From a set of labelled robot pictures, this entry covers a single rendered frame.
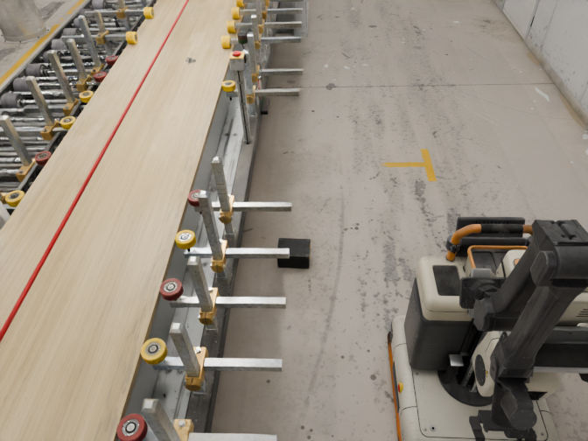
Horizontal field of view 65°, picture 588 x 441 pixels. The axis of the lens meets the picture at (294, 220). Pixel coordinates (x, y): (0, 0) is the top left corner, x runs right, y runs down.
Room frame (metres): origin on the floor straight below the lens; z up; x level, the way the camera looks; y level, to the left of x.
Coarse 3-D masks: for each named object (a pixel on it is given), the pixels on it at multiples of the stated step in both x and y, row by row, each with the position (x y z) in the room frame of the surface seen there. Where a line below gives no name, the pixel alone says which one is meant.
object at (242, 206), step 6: (216, 204) 1.54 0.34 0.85; (234, 204) 1.53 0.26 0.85; (240, 204) 1.53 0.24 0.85; (246, 204) 1.53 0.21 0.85; (252, 204) 1.52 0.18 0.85; (258, 204) 1.52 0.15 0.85; (264, 204) 1.52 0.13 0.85; (270, 204) 1.52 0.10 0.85; (276, 204) 1.51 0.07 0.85; (282, 204) 1.51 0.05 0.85; (288, 204) 1.51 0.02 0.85; (198, 210) 1.52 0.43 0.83; (216, 210) 1.52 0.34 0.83; (234, 210) 1.51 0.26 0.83; (240, 210) 1.51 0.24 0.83; (246, 210) 1.51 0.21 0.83; (252, 210) 1.51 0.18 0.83; (258, 210) 1.51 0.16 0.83; (264, 210) 1.50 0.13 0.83; (270, 210) 1.50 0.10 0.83; (276, 210) 1.50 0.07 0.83; (282, 210) 1.50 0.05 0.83; (288, 210) 1.50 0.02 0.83
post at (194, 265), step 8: (192, 256) 1.00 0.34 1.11; (192, 264) 0.98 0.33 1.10; (200, 264) 1.00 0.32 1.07; (192, 272) 0.98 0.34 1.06; (200, 272) 0.98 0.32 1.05; (192, 280) 0.98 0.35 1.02; (200, 280) 0.97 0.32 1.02; (200, 288) 0.97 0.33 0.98; (200, 296) 0.98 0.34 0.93; (208, 296) 0.99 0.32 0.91; (200, 304) 0.98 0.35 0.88; (208, 304) 0.97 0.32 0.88; (216, 320) 1.00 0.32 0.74; (208, 328) 0.98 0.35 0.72
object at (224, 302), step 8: (176, 304) 1.03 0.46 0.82; (184, 304) 1.03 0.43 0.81; (192, 304) 1.02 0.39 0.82; (216, 304) 1.02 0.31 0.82; (224, 304) 1.01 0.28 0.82; (232, 304) 1.01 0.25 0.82; (240, 304) 1.01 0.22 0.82; (248, 304) 1.01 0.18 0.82; (256, 304) 1.00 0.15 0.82; (264, 304) 1.00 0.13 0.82; (272, 304) 1.00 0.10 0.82; (280, 304) 1.00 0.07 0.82
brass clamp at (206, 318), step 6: (216, 288) 1.08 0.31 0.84; (210, 294) 1.05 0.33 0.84; (216, 294) 1.05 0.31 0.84; (204, 312) 0.97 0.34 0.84; (210, 312) 0.97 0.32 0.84; (198, 318) 0.96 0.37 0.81; (204, 318) 0.95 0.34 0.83; (210, 318) 0.95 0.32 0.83; (204, 324) 0.95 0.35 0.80; (210, 324) 0.95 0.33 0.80
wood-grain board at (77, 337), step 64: (192, 0) 3.98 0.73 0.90; (128, 64) 2.88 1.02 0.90; (192, 64) 2.83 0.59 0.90; (128, 128) 2.12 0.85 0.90; (192, 128) 2.09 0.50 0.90; (64, 192) 1.61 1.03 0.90; (128, 192) 1.59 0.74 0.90; (0, 256) 1.24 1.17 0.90; (64, 256) 1.22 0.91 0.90; (128, 256) 1.20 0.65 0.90; (0, 320) 0.94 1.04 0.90; (64, 320) 0.92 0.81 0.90; (128, 320) 0.91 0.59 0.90; (0, 384) 0.70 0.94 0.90; (64, 384) 0.69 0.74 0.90; (128, 384) 0.68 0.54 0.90
